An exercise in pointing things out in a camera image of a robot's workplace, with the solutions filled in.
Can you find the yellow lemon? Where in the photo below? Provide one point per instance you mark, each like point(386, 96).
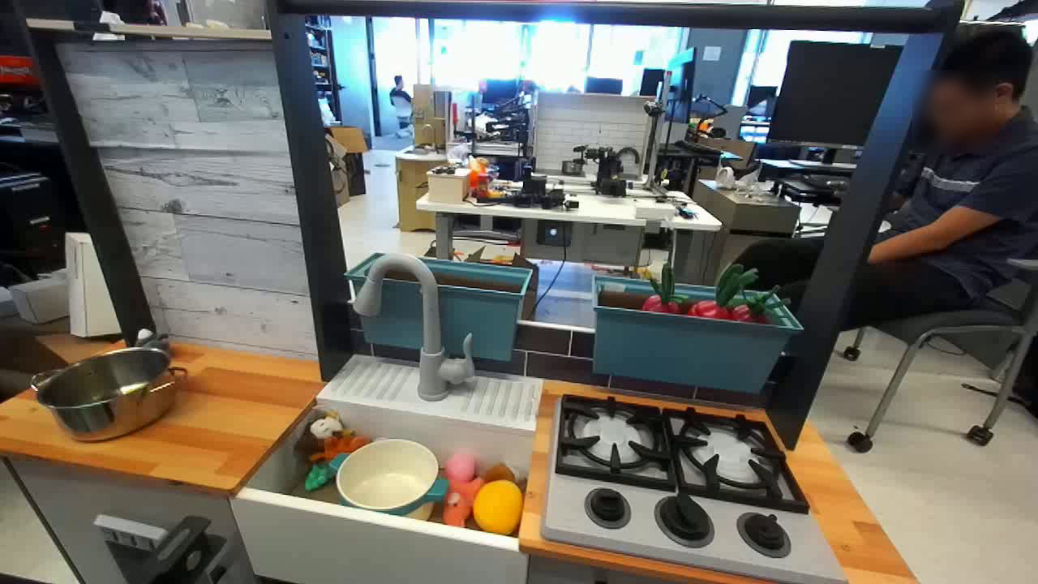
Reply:
point(497, 507)

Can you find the grey toy faucet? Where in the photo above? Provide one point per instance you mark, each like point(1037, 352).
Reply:
point(433, 326)

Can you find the orange toy figure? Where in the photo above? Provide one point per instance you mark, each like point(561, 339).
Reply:
point(478, 179)

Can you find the red radish toy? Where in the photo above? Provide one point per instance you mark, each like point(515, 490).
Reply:
point(740, 292)
point(657, 304)
point(704, 309)

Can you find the white plush toy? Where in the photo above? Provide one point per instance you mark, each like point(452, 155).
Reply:
point(325, 425)

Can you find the orange plush toy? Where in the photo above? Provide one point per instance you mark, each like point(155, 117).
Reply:
point(337, 442)

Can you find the green plush toy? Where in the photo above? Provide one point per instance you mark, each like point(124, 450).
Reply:
point(318, 479)

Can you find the grey toy stove top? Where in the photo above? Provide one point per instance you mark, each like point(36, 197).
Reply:
point(649, 541)

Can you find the white sink basin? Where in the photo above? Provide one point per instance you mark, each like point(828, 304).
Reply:
point(358, 541)

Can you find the silver pot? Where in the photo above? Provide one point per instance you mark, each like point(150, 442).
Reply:
point(109, 398)

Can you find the teal planter box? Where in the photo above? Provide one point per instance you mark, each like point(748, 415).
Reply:
point(466, 313)
point(683, 352)

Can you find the white office desk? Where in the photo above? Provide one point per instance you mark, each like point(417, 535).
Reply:
point(585, 213)

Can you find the cardboard box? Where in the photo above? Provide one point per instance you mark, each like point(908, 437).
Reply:
point(417, 197)

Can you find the white board panel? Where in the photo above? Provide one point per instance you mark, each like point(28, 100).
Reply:
point(588, 126)

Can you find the black stove grate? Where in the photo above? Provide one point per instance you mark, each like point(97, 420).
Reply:
point(662, 455)

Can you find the white teal bowl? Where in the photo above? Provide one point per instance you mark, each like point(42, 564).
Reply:
point(386, 474)

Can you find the black stove knob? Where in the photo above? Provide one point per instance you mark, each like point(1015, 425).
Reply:
point(763, 534)
point(684, 520)
point(607, 507)

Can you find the beige storage box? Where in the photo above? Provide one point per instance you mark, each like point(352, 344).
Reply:
point(748, 204)

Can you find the grey wood plank panel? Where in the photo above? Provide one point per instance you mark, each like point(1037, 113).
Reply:
point(197, 197)

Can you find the black computer monitor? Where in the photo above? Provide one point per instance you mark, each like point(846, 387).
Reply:
point(833, 92)

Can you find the grey office chair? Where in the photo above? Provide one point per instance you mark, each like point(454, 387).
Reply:
point(953, 328)

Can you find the seated person dark shirt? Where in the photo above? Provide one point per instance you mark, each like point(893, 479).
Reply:
point(975, 204)

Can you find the black metal frame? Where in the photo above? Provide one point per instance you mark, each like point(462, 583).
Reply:
point(854, 216)

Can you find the black grey clamp mount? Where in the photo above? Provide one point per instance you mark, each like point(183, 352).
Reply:
point(173, 552)

